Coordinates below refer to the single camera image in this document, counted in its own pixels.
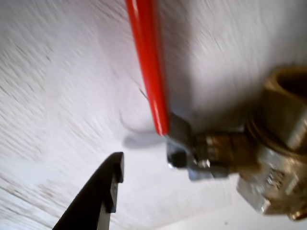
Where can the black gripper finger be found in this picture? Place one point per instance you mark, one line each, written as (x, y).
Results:
(96, 191)

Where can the white wooden board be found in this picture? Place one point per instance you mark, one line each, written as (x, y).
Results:
(60, 95)

